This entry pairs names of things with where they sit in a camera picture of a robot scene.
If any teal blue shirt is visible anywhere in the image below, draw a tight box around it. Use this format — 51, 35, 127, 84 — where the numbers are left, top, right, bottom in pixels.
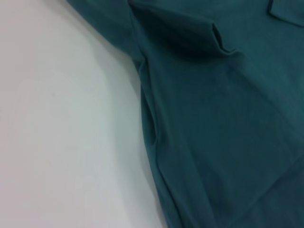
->
66, 0, 304, 228

